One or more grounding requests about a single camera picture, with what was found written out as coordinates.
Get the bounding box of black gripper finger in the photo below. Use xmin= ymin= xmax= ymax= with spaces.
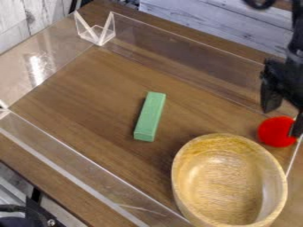
xmin=261 ymin=82 xmax=283 ymax=114
xmin=290 ymin=112 xmax=303 ymax=137

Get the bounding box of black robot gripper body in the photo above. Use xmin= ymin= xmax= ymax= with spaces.
xmin=259 ymin=48 xmax=303 ymax=114

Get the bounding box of red fuzzy ball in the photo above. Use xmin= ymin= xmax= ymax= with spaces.
xmin=257 ymin=116 xmax=298 ymax=147

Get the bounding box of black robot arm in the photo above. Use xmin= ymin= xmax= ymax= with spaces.
xmin=261 ymin=0 xmax=303 ymax=137

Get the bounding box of oval wooden bowl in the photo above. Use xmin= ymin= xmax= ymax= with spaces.
xmin=173 ymin=133 xmax=287 ymax=227

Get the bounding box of green rectangular block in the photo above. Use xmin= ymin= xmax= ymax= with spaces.
xmin=133 ymin=91 xmax=166 ymax=142

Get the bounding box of clear acrylic table barrier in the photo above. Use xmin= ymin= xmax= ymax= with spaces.
xmin=0 ymin=11 xmax=303 ymax=227

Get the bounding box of clear acrylic corner bracket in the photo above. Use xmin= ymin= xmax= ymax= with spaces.
xmin=74 ymin=12 xmax=117 ymax=46

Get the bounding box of black clamp with cable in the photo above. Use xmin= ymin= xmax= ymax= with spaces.
xmin=0 ymin=187 xmax=67 ymax=227

